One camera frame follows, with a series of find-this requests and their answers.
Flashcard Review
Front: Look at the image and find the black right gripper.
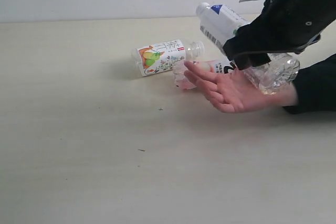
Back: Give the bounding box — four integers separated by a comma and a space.
223, 0, 335, 70

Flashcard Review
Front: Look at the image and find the pink peach drink bottle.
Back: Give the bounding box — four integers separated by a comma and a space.
172, 60, 237, 91

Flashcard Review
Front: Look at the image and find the clear bottle with blue label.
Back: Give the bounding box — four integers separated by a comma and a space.
196, 3, 300, 94

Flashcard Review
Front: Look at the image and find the tea bottle with fruit label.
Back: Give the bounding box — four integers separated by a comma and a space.
131, 39, 205, 77

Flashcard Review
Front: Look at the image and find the open bare human hand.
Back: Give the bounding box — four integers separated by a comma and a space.
184, 61, 297, 113

